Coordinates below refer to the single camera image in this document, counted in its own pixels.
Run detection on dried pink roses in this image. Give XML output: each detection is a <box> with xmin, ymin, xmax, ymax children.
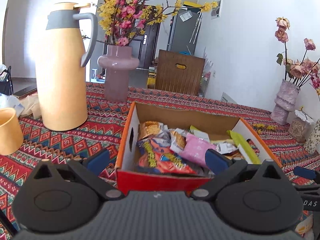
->
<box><xmin>274</xmin><ymin>17</ymin><xmax>319</xmax><ymax>93</ymax></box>

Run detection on brown wooden chair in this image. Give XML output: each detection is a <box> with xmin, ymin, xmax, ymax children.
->
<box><xmin>155</xmin><ymin>50</ymin><xmax>205</xmax><ymax>95</ymax></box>

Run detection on green snack packet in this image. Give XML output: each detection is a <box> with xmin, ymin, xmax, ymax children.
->
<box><xmin>227</xmin><ymin>130</ymin><xmax>261</xmax><ymax>165</ymax></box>

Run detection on patterned red tablecloth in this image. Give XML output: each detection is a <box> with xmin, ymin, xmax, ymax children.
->
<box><xmin>1</xmin><ymin>83</ymin><xmax>319</xmax><ymax>222</ymax></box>

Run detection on orange cardboard snack box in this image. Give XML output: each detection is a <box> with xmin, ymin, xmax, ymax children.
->
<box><xmin>115</xmin><ymin>102</ymin><xmax>282</xmax><ymax>194</ymax></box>

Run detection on white blue plastic bag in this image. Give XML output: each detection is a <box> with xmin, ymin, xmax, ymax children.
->
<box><xmin>0</xmin><ymin>93</ymin><xmax>24</xmax><ymax>117</ymax></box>

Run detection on floral white small vase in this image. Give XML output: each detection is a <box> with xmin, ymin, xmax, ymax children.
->
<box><xmin>304</xmin><ymin>119</ymin><xmax>320</xmax><ymax>154</ymax></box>

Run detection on large colourful chip bag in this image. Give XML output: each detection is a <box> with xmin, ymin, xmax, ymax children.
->
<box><xmin>136</xmin><ymin>137</ymin><xmax>197</xmax><ymax>176</ymax></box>

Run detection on yellow thermos jug grey handle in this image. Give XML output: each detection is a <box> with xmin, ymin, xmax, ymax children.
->
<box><xmin>35</xmin><ymin>2</ymin><xmax>98</xmax><ymax>132</ymax></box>

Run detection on pink glass vase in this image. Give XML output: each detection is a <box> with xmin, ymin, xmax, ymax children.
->
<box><xmin>97</xmin><ymin>44</ymin><xmax>140</xmax><ymax>102</ymax></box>

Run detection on yellow ceramic mug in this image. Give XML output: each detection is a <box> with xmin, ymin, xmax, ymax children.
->
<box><xmin>0</xmin><ymin>107</ymin><xmax>23</xmax><ymax>155</ymax></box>

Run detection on grey refrigerator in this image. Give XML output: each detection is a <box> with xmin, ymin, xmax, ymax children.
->
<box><xmin>167</xmin><ymin>7</ymin><xmax>200</xmax><ymax>55</ymax></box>

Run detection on textured pink ceramic vase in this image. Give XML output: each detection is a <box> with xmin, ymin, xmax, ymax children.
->
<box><xmin>270</xmin><ymin>79</ymin><xmax>300</xmax><ymax>125</ymax></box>

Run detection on pink snack packet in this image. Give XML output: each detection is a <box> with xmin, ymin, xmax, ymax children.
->
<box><xmin>178</xmin><ymin>133</ymin><xmax>217</xmax><ymax>167</ymax></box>

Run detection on dark entrance door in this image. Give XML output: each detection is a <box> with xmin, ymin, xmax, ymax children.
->
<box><xmin>128</xmin><ymin>4</ymin><xmax>161</xmax><ymax>69</ymax></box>

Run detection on pink yellow artificial flowers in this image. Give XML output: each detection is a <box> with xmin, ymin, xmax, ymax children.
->
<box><xmin>87</xmin><ymin>0</ymin><xmax>220</xmax><ymax>47</ymax></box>

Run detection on cracker snack packet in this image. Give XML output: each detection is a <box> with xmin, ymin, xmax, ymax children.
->
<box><xmin>139</xmin><ymin>121</ymin><xmax>164</xmax><ymax>140</ymax></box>

